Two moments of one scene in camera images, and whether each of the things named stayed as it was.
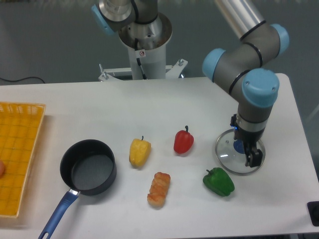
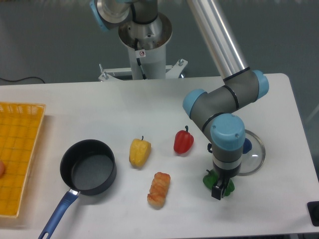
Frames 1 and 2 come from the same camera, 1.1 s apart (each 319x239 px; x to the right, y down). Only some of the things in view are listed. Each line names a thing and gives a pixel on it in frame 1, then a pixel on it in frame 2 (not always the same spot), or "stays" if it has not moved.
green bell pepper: (219, 181) stays
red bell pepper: (183, 141) stays
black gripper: (249, 138) → (224, 176)
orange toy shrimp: (159, 187) stays
